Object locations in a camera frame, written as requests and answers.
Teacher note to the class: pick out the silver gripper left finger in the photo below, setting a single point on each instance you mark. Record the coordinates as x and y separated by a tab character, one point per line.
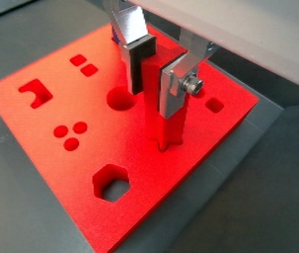
135	40

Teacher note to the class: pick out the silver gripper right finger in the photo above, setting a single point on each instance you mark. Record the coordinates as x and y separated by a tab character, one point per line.
179	79

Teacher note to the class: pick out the red shape-sorter board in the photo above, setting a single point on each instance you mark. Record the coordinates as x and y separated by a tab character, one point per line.
81	129

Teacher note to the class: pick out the red star peg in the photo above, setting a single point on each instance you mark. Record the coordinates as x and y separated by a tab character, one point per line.
164	131

